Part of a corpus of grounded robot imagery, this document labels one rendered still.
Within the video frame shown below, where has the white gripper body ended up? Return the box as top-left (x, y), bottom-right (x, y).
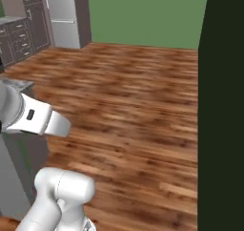
top-left (43, 109), bottom-right (71, 138)

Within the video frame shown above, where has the grey kitchen island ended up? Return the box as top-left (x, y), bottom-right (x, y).
top-left (0, 76), bottom-right (51, 221)

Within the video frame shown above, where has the dark brown cupboard run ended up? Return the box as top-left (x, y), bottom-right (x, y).
top-left (0, 0), bottom-right (52, 68)

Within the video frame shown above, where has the stainless steel fridge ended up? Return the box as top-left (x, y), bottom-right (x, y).
top-left (43, 0), bottom-right (81, 50)

